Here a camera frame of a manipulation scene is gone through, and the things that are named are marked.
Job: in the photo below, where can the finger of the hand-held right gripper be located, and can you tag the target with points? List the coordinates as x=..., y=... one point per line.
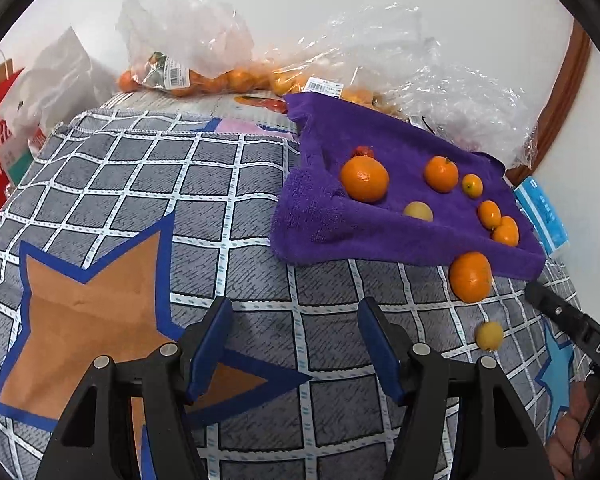
x=555, y=305

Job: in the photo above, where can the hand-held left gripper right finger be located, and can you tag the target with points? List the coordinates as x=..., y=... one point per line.
x=380, y=355

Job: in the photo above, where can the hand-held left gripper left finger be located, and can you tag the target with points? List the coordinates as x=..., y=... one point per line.
x=207, y=355

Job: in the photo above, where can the yellow plum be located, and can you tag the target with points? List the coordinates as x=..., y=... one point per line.
x=418, y=211
x=489, y=336

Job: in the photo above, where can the small mandarin orange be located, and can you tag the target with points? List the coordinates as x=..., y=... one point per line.
x=505, y=234
x=489, y=212
x=472, y=185

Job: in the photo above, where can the large orange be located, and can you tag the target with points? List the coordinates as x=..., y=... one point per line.
x=470, y=277
x=364, y=178
x=441, y=174

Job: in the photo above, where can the small red fruit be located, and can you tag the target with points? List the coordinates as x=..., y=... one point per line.
x=363, y=151

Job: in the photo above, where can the person's right hand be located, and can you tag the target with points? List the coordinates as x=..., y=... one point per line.
x=565, y=435

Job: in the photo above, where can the blue white tissue pack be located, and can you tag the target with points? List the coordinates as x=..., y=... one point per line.
x=542, y=215

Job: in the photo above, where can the purple towel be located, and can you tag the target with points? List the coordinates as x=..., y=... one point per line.
x=395, y=220

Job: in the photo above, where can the grey checkered star blanket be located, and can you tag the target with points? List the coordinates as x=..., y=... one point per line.
x=130, y=200

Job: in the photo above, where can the crinkled clear plastic bag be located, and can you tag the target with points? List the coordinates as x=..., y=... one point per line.
x=475, y=110

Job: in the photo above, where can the printed cardboard box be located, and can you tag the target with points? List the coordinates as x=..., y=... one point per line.
x=205, y=105

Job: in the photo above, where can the teal white carton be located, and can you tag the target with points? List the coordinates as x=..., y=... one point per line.
x=15, y=162

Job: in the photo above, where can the heap of bagged mandarins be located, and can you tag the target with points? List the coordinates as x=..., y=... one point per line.
x=240, y=80

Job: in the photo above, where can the white plastic bag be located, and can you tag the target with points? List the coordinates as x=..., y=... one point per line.
x=55, y=85

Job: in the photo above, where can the large clear plastic bag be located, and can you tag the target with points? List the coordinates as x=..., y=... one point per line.
x=360, y=45

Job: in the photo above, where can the whitish plastic bag with label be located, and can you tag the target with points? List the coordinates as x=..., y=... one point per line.
x=190, y=35

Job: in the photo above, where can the brown wooden door frame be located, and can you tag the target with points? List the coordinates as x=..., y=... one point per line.
x=565, y=90

